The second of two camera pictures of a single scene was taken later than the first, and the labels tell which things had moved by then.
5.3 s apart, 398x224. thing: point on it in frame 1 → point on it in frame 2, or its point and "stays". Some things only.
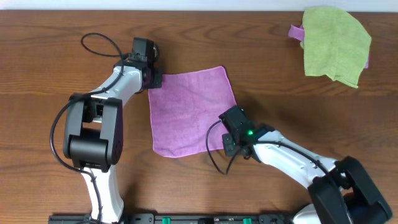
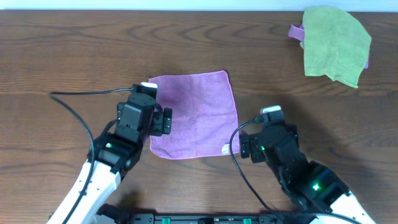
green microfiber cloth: [334, 44] stays
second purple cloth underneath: [298, 32] stays
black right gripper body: [228, 142] → [254, 153]
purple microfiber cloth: [186, 111] stays
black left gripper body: [155, 78] → [154, 125]
